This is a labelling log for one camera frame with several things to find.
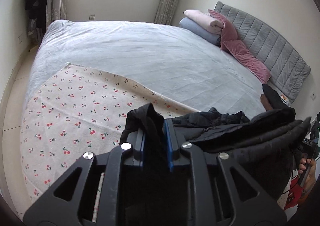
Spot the red printed box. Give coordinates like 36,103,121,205
284,178,308,211

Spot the black puffer jacket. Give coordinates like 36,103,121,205
120,103,312,202

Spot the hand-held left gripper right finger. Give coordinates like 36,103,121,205
163,118,288,226

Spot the black fleece cloth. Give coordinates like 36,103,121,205
262,84,288,111

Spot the person's right hand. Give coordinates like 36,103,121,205
298,157,318,189

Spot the pink velvet blanket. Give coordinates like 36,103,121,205
207,9,272,84

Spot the blue-grey pillow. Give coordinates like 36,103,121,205
179,17,222,46

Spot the brown cloth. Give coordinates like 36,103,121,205
260,93,275,111

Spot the grey padded headboard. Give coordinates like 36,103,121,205
213,1,311,104

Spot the bed with white sheet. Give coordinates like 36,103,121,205
24,19,292,116

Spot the pink rolled blanket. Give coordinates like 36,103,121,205
183,9,226,34

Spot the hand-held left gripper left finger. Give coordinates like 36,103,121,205
22,129,147,226

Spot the cherry print blanket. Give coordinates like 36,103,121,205
19,62,201,222

